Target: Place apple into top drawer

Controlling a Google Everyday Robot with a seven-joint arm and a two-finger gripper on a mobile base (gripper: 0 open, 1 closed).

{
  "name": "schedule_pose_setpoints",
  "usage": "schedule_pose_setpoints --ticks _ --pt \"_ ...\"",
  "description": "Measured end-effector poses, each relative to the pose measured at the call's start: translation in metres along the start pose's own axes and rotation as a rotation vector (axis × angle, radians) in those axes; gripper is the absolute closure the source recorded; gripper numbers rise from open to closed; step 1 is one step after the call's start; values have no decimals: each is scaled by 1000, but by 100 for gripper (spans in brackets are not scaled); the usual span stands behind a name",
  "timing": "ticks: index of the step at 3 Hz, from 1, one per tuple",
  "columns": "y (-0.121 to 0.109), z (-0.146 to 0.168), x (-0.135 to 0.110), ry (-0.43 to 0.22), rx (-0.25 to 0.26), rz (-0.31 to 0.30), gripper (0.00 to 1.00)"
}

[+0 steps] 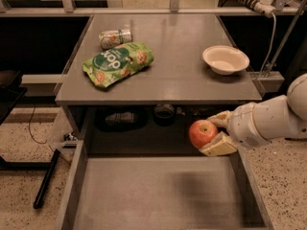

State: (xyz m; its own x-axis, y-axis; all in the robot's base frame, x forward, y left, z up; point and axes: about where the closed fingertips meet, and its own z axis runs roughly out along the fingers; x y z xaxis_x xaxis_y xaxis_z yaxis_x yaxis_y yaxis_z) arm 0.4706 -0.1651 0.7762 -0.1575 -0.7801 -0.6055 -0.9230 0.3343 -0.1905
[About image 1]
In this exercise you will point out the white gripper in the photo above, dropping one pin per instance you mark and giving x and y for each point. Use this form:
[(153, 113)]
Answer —
[(247, 125)]

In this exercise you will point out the red apple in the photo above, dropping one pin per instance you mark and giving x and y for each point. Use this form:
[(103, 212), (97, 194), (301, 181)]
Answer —
[(201, 133)]

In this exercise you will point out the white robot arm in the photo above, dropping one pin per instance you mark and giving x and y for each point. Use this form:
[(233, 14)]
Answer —
[(284, 116)]

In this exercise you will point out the open grey top drawer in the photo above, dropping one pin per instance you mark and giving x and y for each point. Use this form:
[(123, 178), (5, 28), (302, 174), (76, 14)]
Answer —
[(160, 193)]

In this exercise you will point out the dark round cup under table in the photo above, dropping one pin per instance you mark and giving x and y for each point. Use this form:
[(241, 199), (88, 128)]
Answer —
[(164, 114)]

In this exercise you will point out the white bowl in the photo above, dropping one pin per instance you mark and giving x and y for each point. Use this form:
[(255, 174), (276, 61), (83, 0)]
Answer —
[(225, 60)]

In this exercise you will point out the dark tray under table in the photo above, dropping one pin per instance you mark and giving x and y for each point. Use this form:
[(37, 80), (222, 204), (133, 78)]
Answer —
[(112, 119)]

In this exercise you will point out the green chip bag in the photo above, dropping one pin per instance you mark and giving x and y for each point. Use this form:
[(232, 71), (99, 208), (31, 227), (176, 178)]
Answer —
[(118, 63)]

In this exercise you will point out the green and white soda can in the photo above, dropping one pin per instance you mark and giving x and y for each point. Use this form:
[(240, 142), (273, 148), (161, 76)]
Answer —
[(110, 39)]

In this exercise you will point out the black table leg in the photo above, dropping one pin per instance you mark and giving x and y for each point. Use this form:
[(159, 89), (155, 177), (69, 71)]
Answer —
[(39, 200)]

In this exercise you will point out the white striped handle device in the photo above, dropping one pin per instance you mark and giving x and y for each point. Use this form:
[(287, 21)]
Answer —
[(263, 7)]

